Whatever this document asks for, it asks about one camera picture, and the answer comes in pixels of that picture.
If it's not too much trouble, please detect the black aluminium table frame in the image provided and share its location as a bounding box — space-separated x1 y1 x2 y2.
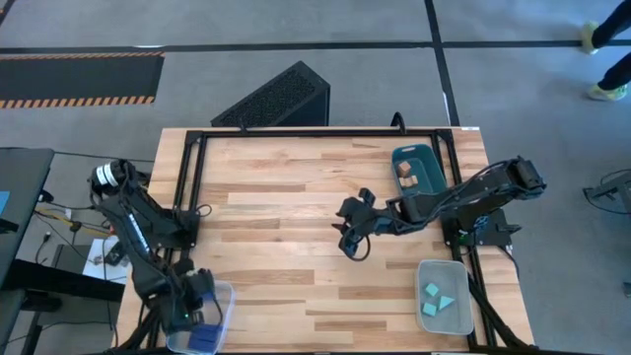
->
117 126 538 355

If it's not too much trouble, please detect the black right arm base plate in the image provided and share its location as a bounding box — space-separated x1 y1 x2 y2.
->
441 206 523 248

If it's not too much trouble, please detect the clear plastic container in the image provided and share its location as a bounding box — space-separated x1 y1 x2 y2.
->
416 258 475 336
165 278 237 355

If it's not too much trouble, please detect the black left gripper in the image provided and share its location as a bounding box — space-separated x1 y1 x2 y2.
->
162 267 219 334

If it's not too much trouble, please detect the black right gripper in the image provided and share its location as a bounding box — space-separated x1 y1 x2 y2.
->
331 188 395 258

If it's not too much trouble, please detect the person's green shoe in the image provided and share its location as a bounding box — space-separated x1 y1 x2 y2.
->
586 83 630 103
580 20 600 55

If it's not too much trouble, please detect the black tripod stand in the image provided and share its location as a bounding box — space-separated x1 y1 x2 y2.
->
582 170 631 218

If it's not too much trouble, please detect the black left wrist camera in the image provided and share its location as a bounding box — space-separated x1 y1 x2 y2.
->
194 268 217 297

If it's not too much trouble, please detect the black desk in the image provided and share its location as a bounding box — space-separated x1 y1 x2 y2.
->
0 146 125 355

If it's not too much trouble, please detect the small black device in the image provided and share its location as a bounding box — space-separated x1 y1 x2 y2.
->
104 241 124 267

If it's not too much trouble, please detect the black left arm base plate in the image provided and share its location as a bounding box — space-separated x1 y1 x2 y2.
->
147 206 201 249

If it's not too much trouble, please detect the black perforated computer case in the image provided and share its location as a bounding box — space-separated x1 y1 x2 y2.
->
210 59 331 128

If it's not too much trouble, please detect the white paper sheet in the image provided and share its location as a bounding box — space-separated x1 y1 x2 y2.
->
82 235 130 286

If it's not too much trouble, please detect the teal plastic bin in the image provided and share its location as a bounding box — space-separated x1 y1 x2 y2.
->
390 143 448 197

